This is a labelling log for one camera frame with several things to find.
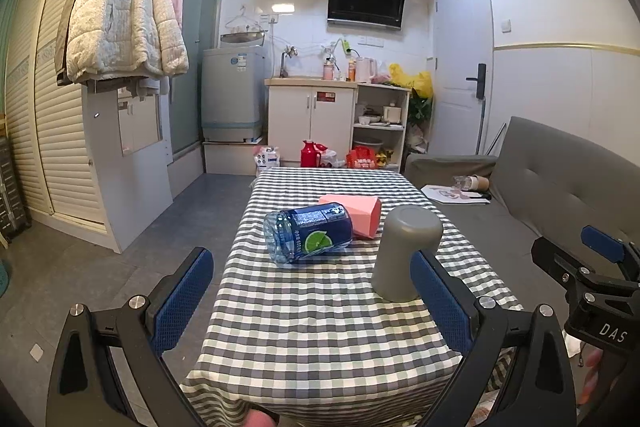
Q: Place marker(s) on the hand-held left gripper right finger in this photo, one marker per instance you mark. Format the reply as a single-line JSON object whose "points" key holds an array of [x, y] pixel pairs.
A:
{"points": [[441, 302]]}

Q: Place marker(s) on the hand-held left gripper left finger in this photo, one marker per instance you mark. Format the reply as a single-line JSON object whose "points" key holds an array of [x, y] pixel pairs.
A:
{"points": [[181, 302]]}

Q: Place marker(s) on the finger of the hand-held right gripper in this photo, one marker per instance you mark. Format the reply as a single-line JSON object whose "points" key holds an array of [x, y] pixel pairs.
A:
{"points": [[555, 262], [602, 243]]}

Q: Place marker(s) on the grey cup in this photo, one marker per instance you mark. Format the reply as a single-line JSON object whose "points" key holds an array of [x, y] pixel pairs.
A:
{"points": [[405, 247]]}

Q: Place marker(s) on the person's right hand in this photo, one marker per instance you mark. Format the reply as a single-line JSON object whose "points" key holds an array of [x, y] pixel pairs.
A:
{"points": [[592, 374]]}

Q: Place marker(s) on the grey sofa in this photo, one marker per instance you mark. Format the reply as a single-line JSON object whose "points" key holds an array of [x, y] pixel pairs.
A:
{"points": [[550, 187]]}

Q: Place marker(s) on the printed paper sheet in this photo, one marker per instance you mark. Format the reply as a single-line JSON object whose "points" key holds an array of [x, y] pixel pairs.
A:
{"points": [[440, 196]]}

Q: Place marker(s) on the pink box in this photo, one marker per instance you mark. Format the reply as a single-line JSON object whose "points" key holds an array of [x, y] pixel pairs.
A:
{"points": [[362, 212]]}

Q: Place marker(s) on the white cabinet panel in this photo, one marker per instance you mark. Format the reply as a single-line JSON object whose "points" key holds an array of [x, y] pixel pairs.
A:
{"points": [[130, 192]]}

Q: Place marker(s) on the clear plastic bottle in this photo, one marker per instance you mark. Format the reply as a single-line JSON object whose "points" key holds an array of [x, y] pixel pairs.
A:
{"points": [[461, 181]]}

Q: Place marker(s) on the green checkered tablecloth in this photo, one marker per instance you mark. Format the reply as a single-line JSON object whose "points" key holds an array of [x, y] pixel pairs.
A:
{"points": [[310, 307]]}

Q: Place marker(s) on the blue plastic bottle lime label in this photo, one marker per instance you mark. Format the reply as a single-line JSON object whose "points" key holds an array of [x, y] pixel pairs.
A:
{"points": [[320, 232]]}

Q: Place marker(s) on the white platform step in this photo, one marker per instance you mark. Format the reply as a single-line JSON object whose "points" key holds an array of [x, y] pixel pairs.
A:
{"points": [[230, 157]]}

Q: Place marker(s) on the red snack bag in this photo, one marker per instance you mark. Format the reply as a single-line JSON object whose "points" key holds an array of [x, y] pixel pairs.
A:
{"points": [[361, 158]]}

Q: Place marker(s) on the plastic basin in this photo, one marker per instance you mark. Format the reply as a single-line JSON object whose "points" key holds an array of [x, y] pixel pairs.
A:
{"points": [[368, 144]]}

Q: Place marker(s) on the white open shelf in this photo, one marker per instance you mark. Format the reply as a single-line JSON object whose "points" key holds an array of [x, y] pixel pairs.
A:
{"points": [[404, 132]]}

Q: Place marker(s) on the white plastic bag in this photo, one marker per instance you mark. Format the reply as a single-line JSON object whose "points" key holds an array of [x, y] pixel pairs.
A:
{"points": [[331, 158]]}

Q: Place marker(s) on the green plant bouquet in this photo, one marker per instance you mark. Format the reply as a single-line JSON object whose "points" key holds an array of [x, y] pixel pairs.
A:
{"points": [[420, 112]]}

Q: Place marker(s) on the red thermos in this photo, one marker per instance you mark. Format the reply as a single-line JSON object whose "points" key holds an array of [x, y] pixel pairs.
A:
{"points": [[309, 154]]}

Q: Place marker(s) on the louvred wardrobe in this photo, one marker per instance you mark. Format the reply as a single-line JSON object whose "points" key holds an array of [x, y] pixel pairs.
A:
{"points": [[55, 132]]}

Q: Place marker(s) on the grey washing machine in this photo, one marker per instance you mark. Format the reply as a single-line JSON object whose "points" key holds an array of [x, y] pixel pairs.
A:
{"points": [[232, 92]]}

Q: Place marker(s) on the yellow plastic bag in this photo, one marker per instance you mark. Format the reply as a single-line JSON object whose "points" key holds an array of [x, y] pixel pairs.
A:
{"points": [[412, 79]]}

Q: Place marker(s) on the white kitchen base cabinet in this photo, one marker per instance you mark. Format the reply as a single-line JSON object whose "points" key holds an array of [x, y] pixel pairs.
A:
{"points": [[310, 117]]}

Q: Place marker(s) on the white electric kettle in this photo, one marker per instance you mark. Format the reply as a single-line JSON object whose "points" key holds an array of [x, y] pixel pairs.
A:
{"points": [[365, 70]]}

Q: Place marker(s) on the orange bottle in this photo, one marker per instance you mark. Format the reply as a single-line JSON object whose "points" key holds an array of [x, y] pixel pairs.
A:
{"points": [[352, 71]]}

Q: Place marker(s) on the white door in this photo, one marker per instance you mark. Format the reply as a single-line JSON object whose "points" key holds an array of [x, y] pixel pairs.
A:
{"points": [[460, 32]]}

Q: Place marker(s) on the pink bottle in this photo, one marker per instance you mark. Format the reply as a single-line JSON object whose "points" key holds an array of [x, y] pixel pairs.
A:
{"points": [[328, 70]]}

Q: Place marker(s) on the metal faucet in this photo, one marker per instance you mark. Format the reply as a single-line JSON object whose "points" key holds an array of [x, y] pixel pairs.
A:
{"points": [[285, 62]]}

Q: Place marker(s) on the metal basin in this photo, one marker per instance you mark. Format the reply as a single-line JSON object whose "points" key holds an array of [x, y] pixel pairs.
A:
{"points": [[242, 39]]}

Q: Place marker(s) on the frosted glass door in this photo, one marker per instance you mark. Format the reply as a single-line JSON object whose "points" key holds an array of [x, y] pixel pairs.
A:
{"points": [[192, 32]]}

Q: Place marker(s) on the green power strip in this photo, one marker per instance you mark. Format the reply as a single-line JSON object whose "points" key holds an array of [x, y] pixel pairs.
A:
{"points": [[344, 47]]}

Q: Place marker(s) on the white puffy jacket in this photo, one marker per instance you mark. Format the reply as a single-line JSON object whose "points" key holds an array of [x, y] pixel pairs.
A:
{"points": [[120, 17]]}

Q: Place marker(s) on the pink towel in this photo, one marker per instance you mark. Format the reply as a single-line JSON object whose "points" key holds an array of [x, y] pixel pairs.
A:
{"points": [[176, 4]]}

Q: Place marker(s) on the wall mirror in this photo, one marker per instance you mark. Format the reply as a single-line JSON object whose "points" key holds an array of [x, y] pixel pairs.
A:
{"points": [[140, 122]]}

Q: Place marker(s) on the white light switch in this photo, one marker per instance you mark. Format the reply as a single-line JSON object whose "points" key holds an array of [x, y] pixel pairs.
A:
{"points": [[505, 26]]}

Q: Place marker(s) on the white wall socket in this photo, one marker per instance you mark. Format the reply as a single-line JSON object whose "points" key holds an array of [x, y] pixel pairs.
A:
{"points": [[270, 18], [370, 41]]}

